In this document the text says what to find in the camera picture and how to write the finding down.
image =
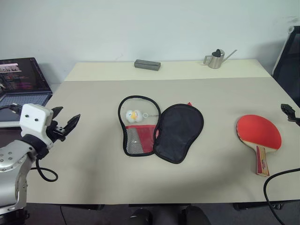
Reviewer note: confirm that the grey rectangular box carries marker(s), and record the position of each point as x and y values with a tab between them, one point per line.
147	65

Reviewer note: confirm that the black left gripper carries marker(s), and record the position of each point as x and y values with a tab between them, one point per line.
57	131

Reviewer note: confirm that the black table frame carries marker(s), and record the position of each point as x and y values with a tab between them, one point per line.
82	206

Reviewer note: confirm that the black mesh office chair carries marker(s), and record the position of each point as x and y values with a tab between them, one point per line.
290	70

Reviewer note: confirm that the black red paddle case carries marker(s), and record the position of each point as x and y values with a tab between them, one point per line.
178	131

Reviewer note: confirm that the red table tennis paddle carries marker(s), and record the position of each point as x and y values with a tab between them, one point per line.
257	129

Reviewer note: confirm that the open black laptop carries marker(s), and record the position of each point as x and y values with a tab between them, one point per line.
23	75

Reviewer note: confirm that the small metal watering can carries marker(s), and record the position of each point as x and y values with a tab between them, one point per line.
215	62

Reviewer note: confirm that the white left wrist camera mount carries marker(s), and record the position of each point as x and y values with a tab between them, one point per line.
32	117

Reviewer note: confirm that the dark rounded shape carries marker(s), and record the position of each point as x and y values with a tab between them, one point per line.
197	216
141	218

